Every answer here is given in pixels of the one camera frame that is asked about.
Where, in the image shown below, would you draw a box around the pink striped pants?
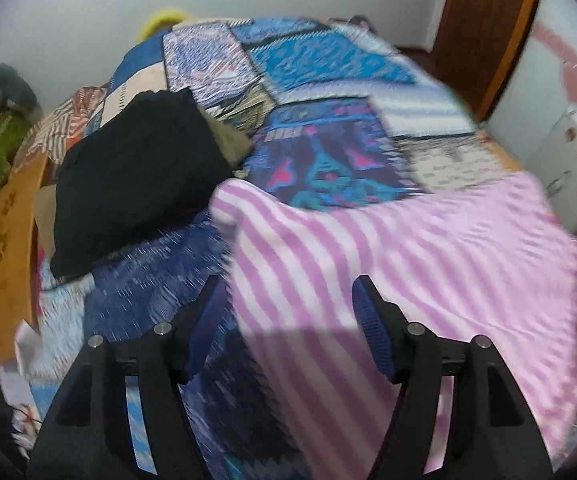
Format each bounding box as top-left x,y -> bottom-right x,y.
211,172 -> 577,480

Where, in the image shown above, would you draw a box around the white sliding wardrobe door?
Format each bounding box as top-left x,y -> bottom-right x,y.
485,0 -> 577,161

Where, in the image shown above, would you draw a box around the brown wooden door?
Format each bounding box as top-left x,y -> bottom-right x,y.
431,0 -> 546,123

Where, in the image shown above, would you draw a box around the olive folded cloth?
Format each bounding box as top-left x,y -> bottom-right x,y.
203,110 -> 254,168

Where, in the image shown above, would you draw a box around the orange striped blanket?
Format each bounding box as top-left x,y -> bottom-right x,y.
16,85 -> 114,171

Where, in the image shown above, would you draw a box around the black folded clothes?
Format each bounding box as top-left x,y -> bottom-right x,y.
48,87 -> 229,283

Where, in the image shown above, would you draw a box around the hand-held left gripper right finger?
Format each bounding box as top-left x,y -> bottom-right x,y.
352,275 -> 554,480

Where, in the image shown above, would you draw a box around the grey plush toy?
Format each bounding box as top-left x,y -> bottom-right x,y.
0,62 -> 43,116

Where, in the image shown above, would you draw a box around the white appliance with stickers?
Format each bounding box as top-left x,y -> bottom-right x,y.
525,107 -> 577,233

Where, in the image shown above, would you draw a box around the blue patchwork bedspread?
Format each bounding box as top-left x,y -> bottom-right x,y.
16,16 -> 519,480

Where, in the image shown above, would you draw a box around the yellow foam tube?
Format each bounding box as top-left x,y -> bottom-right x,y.
138,7 -> 196,41

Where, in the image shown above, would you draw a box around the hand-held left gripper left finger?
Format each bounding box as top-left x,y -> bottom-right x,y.
27,274 -> 232,480

